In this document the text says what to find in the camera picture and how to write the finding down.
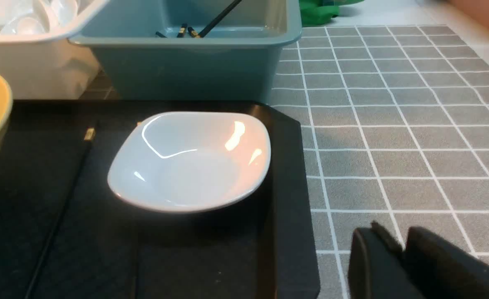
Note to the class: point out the pile of white soup spoons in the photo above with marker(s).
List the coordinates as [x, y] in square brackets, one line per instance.
[31, 17]

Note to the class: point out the black chopstick gold band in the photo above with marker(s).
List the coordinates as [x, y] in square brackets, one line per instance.
[89, 136]

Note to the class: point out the small white plastic bin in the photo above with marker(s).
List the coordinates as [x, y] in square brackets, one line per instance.
[49, 66]

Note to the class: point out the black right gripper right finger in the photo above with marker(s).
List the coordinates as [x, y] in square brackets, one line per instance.
[441, 270]

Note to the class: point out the black chopstick lying in bin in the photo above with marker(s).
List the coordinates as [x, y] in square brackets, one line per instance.
[193, 33]

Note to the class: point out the green cloth backdrop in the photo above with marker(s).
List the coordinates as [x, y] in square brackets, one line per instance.
[315, 13]

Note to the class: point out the black plastic serving tray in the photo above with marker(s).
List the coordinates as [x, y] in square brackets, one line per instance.
[260, 248]

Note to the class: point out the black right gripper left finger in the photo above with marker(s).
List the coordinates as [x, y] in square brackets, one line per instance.
[376, 266]

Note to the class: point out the white square shallow dish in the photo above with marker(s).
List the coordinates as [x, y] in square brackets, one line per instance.
[187, 162]

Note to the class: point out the teal plastic bin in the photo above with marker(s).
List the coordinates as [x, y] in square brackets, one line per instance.
[136, 44]

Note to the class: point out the leaning black chopstick in bin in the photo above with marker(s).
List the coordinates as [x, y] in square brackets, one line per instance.
[218, 19]

